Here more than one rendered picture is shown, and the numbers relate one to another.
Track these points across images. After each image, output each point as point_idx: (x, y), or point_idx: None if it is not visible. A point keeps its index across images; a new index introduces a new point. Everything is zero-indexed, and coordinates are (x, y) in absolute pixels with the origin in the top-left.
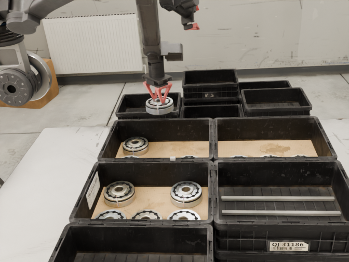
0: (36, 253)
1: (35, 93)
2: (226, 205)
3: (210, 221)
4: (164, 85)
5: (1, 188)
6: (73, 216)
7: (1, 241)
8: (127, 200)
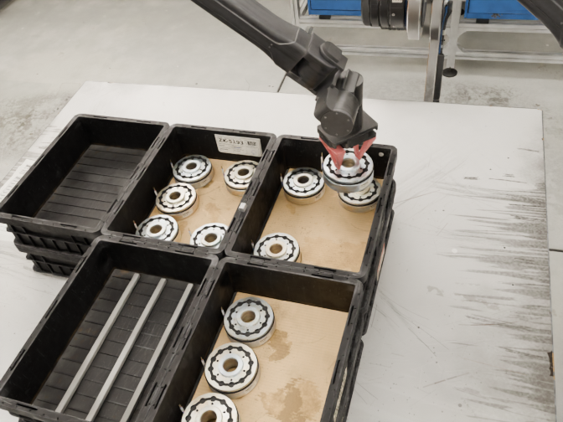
0: None
1: (385, 24)
2: (178, 290)
3: (102, 231)
4: (325, 142)
5: (369, 100)
6: (177, 126)
7: (272, 119)
8: (225, 184)
